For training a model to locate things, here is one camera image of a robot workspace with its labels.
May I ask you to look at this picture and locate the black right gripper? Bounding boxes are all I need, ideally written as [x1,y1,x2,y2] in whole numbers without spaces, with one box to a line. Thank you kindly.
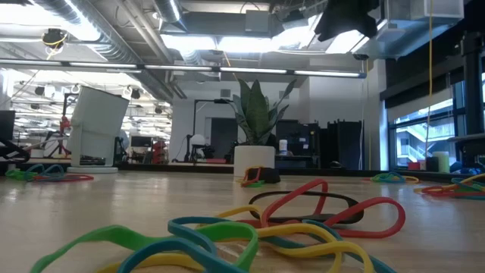
[314,0,381,42]

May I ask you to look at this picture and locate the black block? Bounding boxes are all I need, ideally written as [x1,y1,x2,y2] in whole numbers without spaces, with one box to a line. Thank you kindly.
[257,166,282,185]

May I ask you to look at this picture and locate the wide black rubber band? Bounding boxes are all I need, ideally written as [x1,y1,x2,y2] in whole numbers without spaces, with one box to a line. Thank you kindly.
[248,190,365,225]

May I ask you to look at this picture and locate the white tilted bin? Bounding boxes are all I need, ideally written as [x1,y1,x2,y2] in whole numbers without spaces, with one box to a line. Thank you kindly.
[66,85,130,174]

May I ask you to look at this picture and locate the grey ceiling box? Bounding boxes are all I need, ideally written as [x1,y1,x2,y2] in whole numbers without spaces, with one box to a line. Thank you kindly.
[244,9,271,34]

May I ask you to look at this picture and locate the long LED light bar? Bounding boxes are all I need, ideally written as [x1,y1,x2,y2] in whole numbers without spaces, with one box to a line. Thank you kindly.
[0,58,368,80]

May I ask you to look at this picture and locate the black folding screen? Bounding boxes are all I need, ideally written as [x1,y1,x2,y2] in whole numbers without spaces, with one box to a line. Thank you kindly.
[320,119,365,171]

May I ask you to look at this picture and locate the black cabinet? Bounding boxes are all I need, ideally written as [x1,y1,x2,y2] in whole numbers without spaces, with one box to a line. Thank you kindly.
[275,119,321,170]

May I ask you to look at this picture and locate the black vertical pole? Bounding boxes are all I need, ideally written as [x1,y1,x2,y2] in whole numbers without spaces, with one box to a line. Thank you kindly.
[460,32,485,168]

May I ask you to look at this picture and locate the small black box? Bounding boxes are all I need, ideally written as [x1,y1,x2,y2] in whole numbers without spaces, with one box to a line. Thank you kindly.
[424,155,440,173]

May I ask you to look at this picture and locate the pale green cylinder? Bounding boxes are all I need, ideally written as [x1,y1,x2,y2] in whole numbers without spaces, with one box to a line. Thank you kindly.
[431,150,451,174]

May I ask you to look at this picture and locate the black desk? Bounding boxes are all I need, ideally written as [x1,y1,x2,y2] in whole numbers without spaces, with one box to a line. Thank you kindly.
[446,132,485,170]

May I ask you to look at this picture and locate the snake plant in white pot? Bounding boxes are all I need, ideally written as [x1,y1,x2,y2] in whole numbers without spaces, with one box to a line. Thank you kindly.
[231,78,299,179]

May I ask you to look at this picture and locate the red machine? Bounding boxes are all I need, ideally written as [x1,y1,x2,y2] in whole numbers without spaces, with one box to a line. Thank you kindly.
[151,140,168,165]

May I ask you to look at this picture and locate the red tripod stand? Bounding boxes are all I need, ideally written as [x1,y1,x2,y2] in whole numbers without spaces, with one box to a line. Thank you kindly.
[56,115,73,157]

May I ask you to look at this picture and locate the black office monitor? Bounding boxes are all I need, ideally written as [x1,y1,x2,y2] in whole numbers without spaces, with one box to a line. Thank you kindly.
[0,109,17,141]

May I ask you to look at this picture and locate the grey rectangular air duct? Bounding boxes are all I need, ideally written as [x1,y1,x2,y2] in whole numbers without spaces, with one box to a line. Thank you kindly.
[350,0,466,61]

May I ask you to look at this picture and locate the black aluminium table frame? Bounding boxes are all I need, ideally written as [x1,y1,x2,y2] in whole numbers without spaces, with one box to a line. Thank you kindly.
[0,158,485,187]

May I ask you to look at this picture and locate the black wall screen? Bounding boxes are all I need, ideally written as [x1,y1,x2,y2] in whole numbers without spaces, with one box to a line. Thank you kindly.
[130,135,154,149]

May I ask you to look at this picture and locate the black reel with yellow cable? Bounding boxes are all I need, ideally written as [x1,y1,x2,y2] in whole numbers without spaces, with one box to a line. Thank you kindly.
[40,27,70,61]

